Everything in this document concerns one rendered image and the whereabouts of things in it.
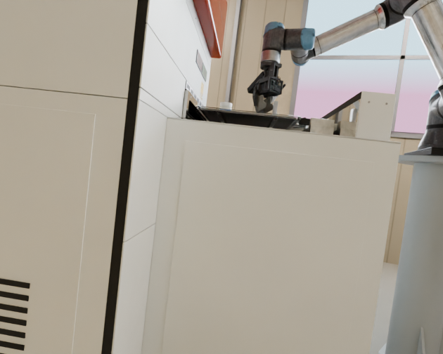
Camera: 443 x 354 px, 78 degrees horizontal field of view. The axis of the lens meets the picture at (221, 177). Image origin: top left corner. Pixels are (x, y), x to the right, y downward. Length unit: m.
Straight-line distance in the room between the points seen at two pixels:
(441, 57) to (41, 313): 1.32
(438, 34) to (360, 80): 1.82
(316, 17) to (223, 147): 2.55
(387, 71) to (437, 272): 2.11
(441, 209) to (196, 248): 0.86
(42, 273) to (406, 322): 1.18
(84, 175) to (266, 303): 0.57
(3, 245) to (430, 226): 1.26
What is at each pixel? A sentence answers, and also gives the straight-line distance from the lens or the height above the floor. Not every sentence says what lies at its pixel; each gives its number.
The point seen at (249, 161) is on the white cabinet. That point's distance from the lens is 0.75.
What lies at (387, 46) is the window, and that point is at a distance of 3.11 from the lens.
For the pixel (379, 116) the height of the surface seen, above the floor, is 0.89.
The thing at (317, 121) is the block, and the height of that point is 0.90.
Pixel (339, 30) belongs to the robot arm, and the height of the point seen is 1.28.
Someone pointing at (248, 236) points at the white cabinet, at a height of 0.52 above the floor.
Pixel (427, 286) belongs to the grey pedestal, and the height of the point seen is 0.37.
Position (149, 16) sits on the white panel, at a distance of 0.67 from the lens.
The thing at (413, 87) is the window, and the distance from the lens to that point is 3.04.
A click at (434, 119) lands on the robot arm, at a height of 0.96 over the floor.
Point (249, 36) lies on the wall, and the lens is 3.22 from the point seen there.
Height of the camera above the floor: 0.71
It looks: 3 degrees down
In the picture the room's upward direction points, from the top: 7 degrees clockwise
